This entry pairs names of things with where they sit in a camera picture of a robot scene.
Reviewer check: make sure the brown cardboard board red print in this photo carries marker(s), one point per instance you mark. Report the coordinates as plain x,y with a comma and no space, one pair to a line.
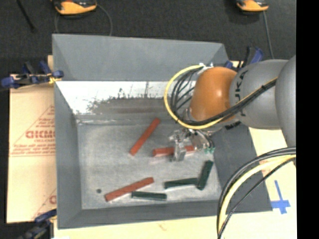
30,158

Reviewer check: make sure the black cylinder on white bracket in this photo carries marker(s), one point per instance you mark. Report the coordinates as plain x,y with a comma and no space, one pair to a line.
232,126

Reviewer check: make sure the dark green flat block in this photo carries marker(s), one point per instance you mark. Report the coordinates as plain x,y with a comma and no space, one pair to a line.
180,183
149,195
205,174

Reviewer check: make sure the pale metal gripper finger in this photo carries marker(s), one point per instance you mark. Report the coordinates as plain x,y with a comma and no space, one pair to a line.
177,139
181,154

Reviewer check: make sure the red-brown block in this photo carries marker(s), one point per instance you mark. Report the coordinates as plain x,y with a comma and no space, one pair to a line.
144,136
163,152
128,189

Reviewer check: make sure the grey metal bin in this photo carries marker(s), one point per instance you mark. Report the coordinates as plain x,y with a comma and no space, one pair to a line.
119,153

